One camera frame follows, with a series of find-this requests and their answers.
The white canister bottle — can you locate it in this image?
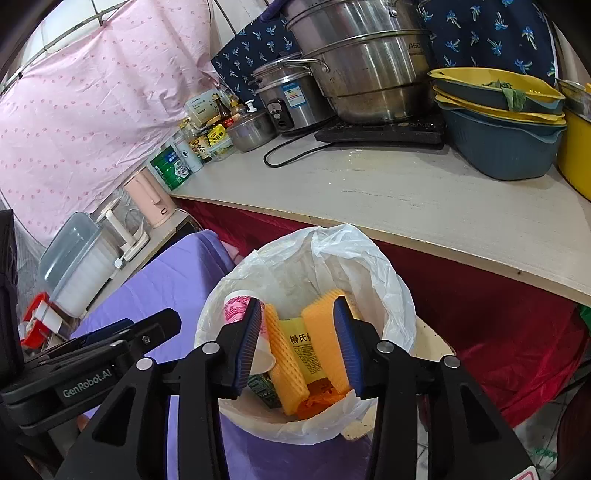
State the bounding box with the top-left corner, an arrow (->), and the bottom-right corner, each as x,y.
173,136 -> 204,174

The green tin can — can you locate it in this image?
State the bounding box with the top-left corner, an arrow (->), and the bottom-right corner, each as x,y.
148,147 -> 192,192

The orange foam net sleeve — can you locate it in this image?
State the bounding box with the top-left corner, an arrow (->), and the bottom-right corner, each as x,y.
301,288 -> 365,396
263,302 -> 309,415

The pink floral paper cup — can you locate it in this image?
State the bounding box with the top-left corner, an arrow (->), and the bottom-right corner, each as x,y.
223,291 -> 277,375

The dark sauce bottle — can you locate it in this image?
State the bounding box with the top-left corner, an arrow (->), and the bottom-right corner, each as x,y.
188,131 -> 213,163

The red white packet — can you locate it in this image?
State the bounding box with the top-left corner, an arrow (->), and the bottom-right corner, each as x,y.
18,293 -> 70,352

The steel rice cooker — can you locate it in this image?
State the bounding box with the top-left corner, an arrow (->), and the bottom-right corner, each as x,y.
252,53 -> 340,135

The dark green packet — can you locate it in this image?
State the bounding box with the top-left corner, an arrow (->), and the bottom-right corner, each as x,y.
247,373 -> 283,409

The yellow pot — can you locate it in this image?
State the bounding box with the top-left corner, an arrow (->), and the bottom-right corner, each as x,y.
556,104 -> 591,202

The large blue yellow strainer basin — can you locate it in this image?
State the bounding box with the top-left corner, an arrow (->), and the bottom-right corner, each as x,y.
434,90 -> 568,182

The yellow printed packet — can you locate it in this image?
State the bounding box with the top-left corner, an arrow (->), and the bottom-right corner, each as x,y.
277,316 -> 333,382

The large pale oil jug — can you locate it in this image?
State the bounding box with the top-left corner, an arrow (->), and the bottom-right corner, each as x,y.
185,92 -> 222,130

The green rag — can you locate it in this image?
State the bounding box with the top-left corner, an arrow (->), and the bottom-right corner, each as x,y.
501,83 -> 527,112

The white-lined trash bin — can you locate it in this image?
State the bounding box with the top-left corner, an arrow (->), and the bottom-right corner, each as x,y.
194,224 -> 419,446

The red label sauce bottle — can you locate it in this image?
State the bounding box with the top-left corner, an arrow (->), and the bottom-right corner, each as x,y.
215,95 -> 234,128

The black power cable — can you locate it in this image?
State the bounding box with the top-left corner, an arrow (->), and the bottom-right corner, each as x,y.
263,138 -> 338,169

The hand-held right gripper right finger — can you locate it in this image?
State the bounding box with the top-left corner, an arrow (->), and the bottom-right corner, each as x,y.
332,295 -> 527,480

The purple blanket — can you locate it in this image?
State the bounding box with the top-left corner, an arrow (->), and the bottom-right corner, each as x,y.
69,229 -> 375,480

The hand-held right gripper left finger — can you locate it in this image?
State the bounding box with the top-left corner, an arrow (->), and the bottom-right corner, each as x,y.
55,296 -> 264,480

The small blue yellow strainer basin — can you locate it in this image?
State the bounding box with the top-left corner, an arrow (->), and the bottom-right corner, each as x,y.
427,67 -> 567,116

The large steel steamer pot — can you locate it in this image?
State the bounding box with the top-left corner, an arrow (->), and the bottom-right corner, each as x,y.
283,0 -> 437,125

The blue leaf print cloth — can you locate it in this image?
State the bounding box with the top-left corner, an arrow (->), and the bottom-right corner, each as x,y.
210,0 -> 557,100

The pink electric kettle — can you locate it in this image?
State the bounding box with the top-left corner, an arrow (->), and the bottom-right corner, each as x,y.
122,168 -> 178,228

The pink dotted curtain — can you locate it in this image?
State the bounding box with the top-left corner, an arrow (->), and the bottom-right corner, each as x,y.
0,0 -> 222,250

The small steel pot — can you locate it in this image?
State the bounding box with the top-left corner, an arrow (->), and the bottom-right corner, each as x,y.
225,110 -> 278,153

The orange wrapper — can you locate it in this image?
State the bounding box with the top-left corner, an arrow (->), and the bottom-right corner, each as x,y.
295,378 -> 356,421

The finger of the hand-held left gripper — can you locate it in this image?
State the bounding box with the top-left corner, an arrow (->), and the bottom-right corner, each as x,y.
44,308 -> 182,366
83,318 -> 137,345

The clear plastic storage box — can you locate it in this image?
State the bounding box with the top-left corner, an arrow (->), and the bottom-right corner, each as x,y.
38,211 -> 121,318

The red cloth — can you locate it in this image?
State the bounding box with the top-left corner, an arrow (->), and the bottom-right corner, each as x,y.
171,196 -> 591,426

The black induction cooker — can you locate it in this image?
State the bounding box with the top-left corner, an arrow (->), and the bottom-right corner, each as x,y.
314,113 -> 446,147

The clear food container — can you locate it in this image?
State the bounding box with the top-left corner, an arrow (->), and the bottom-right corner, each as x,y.
205,136 -> 236,161

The steel dish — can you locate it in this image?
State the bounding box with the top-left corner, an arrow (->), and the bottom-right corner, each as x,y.
556,78 -> 591,116

